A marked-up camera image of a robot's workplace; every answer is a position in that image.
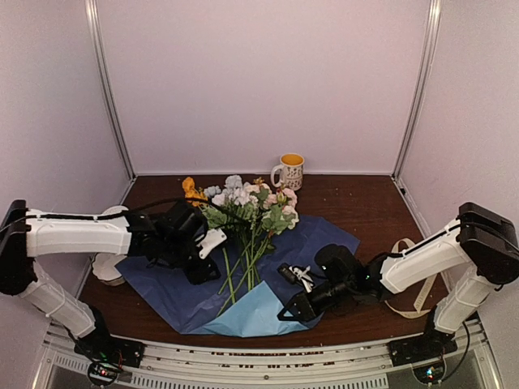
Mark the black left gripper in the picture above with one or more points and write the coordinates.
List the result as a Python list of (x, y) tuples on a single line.
[(199, 275)]

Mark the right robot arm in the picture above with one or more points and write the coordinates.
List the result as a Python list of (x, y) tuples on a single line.
[(484, 241)]

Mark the aluminium corner post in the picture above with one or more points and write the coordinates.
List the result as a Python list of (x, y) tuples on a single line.
[(94, 26), (424, 71)]

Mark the white scalloped dish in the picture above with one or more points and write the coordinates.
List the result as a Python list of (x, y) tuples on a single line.
[(104, 268)]

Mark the blue fake flower stems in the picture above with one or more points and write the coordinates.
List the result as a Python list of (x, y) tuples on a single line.
[(231, 251)]

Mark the floral ceramic mug yellow inside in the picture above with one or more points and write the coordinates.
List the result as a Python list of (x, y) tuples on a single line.
[(289, 173)]

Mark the front aluminium rail base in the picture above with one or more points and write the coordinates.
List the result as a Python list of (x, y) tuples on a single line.
[(360, 365)]

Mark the right aluminium corner post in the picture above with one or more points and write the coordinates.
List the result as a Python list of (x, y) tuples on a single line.
[(424, 71)]

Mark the cream ceramic bowl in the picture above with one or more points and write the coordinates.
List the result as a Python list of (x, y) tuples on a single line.
[(114, 210)]

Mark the blue wrapping paper sheet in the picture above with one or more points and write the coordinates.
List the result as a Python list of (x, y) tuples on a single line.
[(206, 310)]

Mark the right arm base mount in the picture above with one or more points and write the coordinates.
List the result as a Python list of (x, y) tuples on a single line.
[(421, 350)]

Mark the left aluminium corner post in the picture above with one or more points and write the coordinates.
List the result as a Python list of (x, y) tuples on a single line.
[(94, 26)]

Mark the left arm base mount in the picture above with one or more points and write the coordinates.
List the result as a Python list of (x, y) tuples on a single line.
[(115, 351)]

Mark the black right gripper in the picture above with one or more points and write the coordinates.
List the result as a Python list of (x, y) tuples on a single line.
[(307, 310)]

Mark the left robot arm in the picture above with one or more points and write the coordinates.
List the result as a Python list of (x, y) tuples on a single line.
[(30, 236)]

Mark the orange fake flower stem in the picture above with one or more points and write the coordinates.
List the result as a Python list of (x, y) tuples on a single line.
[(194, 196)]

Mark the pink fake flower stem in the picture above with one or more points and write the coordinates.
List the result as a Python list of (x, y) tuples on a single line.
[(280, 215)]

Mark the lilac hydrangea fake flower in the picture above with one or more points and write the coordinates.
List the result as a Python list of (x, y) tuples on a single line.
[(237, 213)]

